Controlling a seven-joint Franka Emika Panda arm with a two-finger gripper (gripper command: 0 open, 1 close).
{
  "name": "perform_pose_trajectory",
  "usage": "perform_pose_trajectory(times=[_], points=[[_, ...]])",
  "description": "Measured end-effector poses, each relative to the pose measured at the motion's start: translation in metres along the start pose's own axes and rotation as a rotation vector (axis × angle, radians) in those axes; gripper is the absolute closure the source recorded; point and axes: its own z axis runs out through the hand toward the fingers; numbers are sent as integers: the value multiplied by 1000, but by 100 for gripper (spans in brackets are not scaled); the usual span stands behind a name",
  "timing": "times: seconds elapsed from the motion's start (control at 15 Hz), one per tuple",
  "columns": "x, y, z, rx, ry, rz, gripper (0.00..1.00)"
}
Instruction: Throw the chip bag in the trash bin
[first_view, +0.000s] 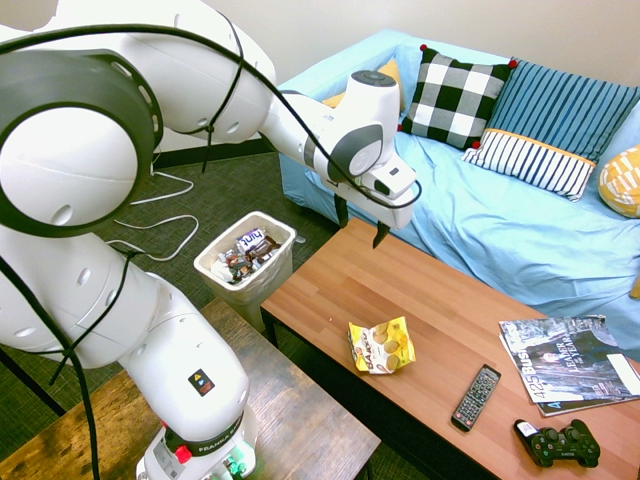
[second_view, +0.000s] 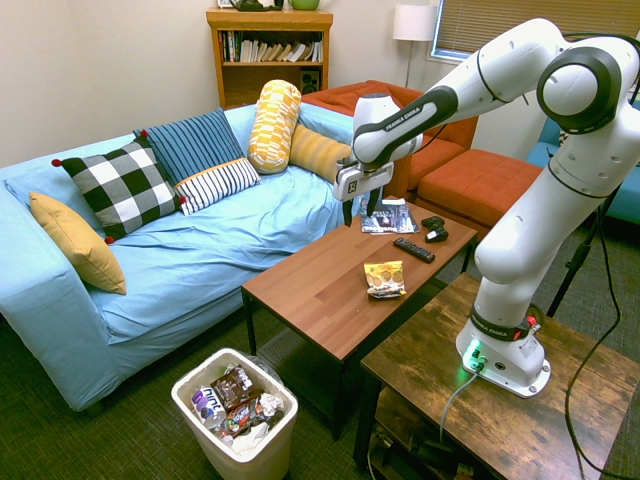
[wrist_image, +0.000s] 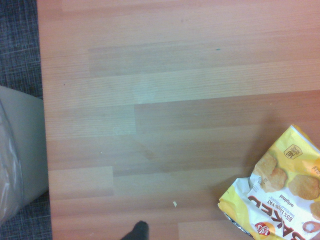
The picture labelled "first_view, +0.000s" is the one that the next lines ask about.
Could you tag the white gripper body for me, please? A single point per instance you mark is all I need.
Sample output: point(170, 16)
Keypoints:
point(400, 212)

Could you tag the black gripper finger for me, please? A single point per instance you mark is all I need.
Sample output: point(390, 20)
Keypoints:
point(381, 235)
point(342, 212)

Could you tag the yellow chip bag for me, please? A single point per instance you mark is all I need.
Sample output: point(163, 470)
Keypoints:
point(380, 350)

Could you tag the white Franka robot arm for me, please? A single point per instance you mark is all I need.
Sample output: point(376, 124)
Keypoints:
point(75, 165)

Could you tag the white plastic trash bin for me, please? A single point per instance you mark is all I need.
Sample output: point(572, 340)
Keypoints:
point(218, 239)

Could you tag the reddish wood coffee table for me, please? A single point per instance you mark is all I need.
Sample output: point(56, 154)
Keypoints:
point(350, 280)

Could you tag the light blue sofa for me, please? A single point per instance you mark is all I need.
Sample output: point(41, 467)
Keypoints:
point(475, 225)

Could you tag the brown candy wrapper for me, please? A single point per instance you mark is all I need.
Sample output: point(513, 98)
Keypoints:
point(263, 247)

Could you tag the hint water bottle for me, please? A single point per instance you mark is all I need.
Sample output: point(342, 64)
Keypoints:
point(250, 240)

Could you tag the colourful candy wrapper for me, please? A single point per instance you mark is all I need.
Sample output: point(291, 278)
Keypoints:
point(239, 265)

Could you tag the black white checkered pillow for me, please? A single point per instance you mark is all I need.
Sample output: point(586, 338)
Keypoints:
point(450, 100)

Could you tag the crumpled white tissue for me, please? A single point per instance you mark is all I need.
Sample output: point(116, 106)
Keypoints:
point(221, 272)

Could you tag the white navy striped pillow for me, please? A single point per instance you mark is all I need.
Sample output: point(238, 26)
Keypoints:
point(530, 162)

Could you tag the mustard yellow plain pillow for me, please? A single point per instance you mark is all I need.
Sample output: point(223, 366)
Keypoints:
point(392, 72)

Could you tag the rustic dark wood table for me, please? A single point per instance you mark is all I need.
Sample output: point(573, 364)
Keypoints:
point(300, 400)

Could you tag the black remote control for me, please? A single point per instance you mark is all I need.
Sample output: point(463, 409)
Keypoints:
point(475, 397)

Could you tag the blue striped pillow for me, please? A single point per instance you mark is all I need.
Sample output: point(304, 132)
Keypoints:
point(560, 110)

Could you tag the dark cover business magazine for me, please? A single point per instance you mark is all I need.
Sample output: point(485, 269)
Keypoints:
point(560, 360)

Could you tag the yellow white patterned bolster pillow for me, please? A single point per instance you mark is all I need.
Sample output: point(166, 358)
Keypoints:
point(622, 182)

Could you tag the black game controller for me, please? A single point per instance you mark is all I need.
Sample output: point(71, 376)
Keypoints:
point(565, 445)

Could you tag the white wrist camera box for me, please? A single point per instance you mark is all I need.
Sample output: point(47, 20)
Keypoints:
point(395, 175)

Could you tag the black camera stand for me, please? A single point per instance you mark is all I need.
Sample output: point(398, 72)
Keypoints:
point(35, 382)

